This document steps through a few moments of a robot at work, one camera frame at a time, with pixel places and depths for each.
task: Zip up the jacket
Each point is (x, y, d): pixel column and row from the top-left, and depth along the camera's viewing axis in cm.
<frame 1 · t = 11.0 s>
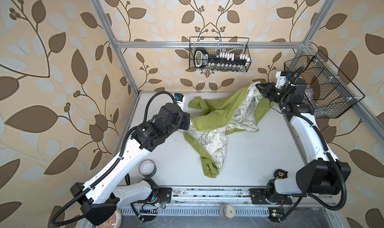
left hand: (189, 113, 67), fingers closed
right hand: (257, 85, 75), fingers closed
green jacket with cartoon print: (239, 110, 93), point 15 cm above the table

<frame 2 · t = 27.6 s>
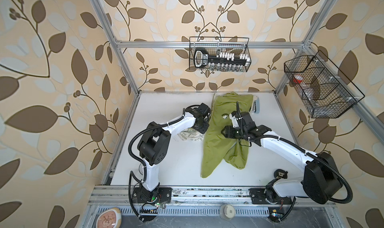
left hand: (203, 126, 92), fingers open
right hand: (225, 133, 85), fingers open
green jacket with cartoon print: (216, 148, 90), point 3 cm above the table

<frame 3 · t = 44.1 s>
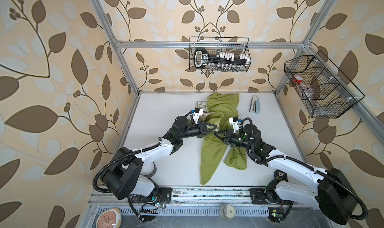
left hand: (218, 127, 71), fingers closed
right hand: (214, 135, 75), fingers closed
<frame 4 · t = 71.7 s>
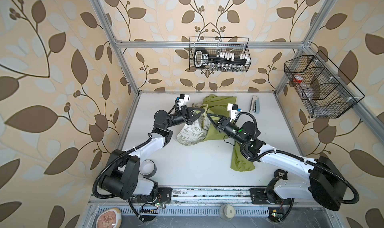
left hand: (205, 113, 65), fingers closed
right hand: (207, 117, 66), fingers closed
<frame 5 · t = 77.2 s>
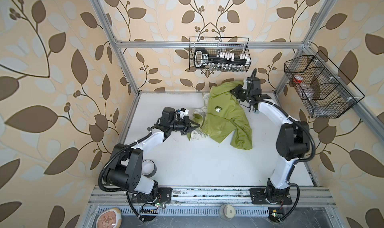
left hand: (201, 125, 79), fingers closed
right hand: (231, 90, 92), fingers closed
green jacket with cartoon print: (222, 112, 93), point 14 cm above the table

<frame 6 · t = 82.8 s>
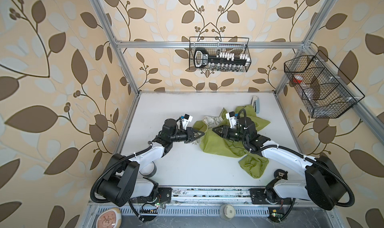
left hand: (204, 134, 76), fingers closed
right hand: (214, 131, 79), fingers open
green jacket with cartoon print: (257, 165, 81), point 6 cm above the table

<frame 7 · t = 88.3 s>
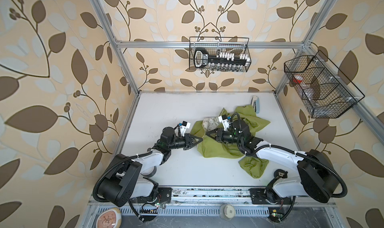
left hand: (203, 141, 76), fingers closed
right hand: (206, 135, 78), fingers closed
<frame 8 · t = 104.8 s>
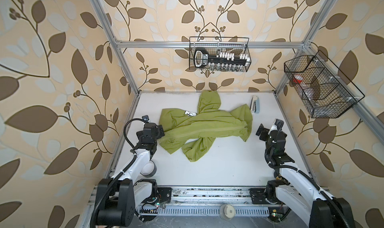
left hand: (151, 127, 87), fingers open
right hand: (271, 128, 83), fingers open
green jacket with cartoon print: (199, 130, 92), point 8 cm above the table

